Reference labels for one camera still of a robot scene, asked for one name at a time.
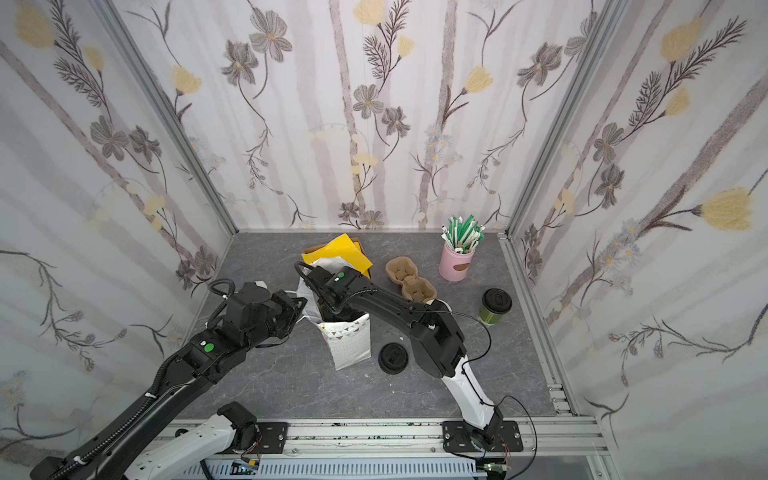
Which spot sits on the black cup lid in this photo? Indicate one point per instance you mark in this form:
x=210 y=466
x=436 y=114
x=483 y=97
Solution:
x=497 y=301

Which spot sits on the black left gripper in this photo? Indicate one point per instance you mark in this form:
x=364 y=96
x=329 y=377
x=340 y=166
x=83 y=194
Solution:
x=291 y=309

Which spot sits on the yellow paper napkins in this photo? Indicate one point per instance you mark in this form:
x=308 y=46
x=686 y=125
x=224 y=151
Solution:
x=339 y=249

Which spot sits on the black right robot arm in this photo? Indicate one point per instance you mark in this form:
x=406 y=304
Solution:
x=437 y=343

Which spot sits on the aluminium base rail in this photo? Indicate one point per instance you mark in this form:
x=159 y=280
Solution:
x=416 y=448

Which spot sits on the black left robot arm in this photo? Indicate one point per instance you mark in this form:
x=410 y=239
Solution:
x=182 y=378

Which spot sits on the brown cardboard tray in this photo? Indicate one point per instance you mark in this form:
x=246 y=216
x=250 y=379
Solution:
x=360 y=243

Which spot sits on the brown pulp cup carrier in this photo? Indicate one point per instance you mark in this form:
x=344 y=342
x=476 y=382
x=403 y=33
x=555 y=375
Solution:
x=403 y=272

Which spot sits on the cartoon print paper bag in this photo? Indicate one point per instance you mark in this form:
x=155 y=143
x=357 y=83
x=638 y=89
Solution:
x=347 y=337

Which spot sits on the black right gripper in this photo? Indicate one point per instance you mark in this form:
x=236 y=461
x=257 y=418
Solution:
x=327 y=306

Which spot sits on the black plastic cup lids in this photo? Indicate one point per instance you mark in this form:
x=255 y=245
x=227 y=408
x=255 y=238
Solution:
x=393 y=358

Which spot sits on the green paper cup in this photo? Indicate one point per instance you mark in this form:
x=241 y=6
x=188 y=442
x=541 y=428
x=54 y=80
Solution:
x=490 y=315

